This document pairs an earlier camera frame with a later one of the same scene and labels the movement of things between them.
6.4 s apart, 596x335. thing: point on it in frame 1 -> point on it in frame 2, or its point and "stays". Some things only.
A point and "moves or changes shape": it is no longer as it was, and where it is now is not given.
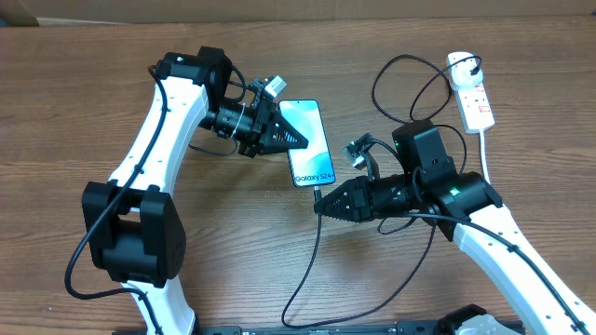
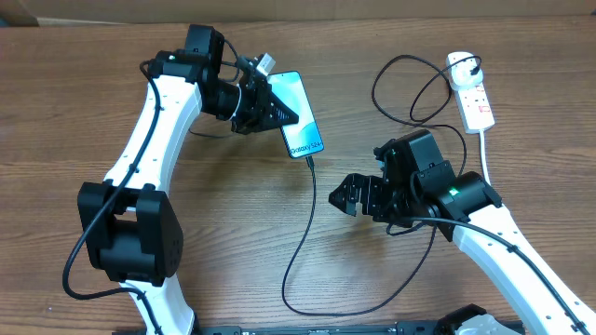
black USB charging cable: (373, 86) -> (416, 272)
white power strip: (474, 107) stays
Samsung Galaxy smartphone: (311, 166) moves or changes shape
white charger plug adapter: (460, 75) stays
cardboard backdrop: (101, 12) stays
